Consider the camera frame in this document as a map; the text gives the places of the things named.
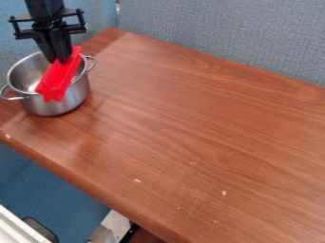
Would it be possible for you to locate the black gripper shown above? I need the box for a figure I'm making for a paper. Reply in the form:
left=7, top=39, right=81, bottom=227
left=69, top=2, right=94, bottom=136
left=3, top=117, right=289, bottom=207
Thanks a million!
left=9, top=0, right=88, bottom=64

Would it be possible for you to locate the stainless steel pot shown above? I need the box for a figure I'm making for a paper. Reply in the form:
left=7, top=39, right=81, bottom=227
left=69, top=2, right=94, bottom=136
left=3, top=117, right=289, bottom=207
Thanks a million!
left=0, top=51, right=97, bottom=117

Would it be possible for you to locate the red star-shaped bar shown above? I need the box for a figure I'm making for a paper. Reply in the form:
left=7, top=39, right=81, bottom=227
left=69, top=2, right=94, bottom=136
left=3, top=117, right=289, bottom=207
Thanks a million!
left=37, top=46, right=82, bottom=103

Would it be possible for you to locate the white radiator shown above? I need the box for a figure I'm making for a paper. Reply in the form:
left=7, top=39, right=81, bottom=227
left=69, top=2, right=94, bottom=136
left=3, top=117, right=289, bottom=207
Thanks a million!
left=0, top=204, right=51, bottom=243

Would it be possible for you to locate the white table leg bracket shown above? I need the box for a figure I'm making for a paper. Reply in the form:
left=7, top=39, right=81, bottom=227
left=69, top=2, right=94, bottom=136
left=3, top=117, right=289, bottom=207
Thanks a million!
left=88, top=210, right=136, bottom=243

